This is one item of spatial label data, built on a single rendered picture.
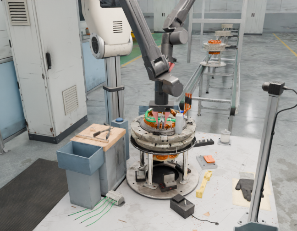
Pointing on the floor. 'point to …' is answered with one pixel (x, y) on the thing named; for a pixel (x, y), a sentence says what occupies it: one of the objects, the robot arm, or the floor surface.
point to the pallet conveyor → (234, 105)
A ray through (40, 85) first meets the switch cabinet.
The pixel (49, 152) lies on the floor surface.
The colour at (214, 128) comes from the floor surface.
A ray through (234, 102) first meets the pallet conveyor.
